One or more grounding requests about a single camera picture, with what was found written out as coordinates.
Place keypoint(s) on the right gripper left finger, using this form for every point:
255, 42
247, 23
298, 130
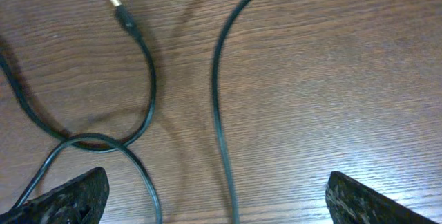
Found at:
81, 200

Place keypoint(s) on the black usb cable long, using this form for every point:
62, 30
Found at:
217, 117

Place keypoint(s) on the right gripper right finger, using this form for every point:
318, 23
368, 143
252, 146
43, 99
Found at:
351, 202

